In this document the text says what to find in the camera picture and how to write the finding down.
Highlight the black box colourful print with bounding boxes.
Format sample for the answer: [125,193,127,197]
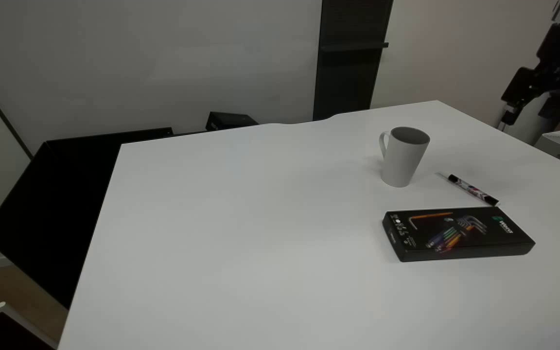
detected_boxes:
[381,207,535,263]

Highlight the dark door panel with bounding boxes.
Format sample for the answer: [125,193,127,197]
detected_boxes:
[313,0,393,121]

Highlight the white mug dark inside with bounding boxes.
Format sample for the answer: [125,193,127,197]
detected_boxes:
[379,127,430,187]

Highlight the black and white marker pen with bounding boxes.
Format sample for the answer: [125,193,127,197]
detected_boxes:
[445,176,498,207]

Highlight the white whiteboard panel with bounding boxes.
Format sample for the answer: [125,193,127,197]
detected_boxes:
[0,0,323,151]

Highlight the black white robot arm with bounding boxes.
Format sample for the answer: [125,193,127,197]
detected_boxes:
[496,0,560,131]

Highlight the black chair back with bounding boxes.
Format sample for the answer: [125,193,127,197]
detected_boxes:
[206,112,255,131]

